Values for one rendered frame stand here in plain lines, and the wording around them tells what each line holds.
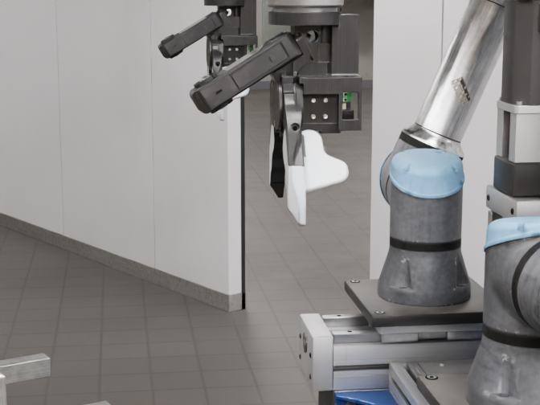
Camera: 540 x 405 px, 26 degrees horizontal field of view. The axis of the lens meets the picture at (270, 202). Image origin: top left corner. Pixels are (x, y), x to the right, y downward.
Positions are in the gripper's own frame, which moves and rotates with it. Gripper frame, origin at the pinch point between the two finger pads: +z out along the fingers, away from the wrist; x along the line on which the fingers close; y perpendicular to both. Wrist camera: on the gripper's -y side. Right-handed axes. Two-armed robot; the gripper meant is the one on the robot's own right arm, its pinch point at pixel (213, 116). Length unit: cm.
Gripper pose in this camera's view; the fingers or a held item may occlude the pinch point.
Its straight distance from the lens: 200.2
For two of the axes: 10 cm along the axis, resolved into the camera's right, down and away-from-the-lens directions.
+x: -1.3, -1.9, 9.7
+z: 0.0, 9.8, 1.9
